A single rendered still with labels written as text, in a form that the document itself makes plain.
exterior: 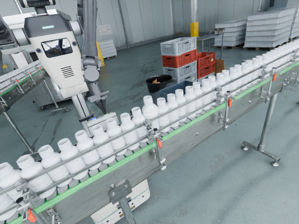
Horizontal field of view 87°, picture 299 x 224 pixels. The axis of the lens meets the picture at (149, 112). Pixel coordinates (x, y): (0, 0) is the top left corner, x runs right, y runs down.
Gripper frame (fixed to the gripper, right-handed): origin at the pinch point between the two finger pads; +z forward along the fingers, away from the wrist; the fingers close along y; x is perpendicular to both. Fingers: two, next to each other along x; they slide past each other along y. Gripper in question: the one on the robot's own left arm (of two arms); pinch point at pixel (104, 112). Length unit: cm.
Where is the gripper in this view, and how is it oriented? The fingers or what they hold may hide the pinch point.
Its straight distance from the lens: 79.0
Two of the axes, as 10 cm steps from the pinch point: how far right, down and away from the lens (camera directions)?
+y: 8.3, -3.7, 4.1
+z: 3.3, 9.3, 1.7
